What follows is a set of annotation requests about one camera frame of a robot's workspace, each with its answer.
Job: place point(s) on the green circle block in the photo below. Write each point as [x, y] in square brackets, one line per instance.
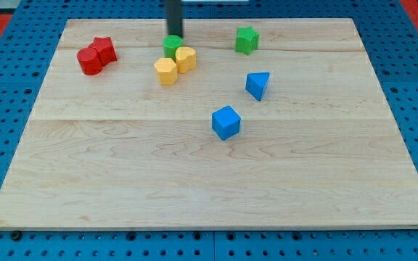
[170, 44]

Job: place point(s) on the green star block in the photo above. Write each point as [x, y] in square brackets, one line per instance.
[246, 40]

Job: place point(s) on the red star block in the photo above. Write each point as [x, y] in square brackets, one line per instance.
[105, 49]

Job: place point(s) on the red circle block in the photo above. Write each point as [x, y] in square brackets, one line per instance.
[89, 61]

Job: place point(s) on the blue cube block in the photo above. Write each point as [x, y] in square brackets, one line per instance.
[226, 122]

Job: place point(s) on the blue triangle block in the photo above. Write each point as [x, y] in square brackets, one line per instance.
[256, 84]

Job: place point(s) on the yellow hexagon block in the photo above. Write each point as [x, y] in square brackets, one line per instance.
[166, 71]

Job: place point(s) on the wooden board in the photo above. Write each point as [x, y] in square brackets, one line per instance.
[117, 151]

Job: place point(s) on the yellow heart block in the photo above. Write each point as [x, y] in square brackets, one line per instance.
[186, 59]

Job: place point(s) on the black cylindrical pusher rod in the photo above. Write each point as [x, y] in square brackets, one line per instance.
[174, 17]

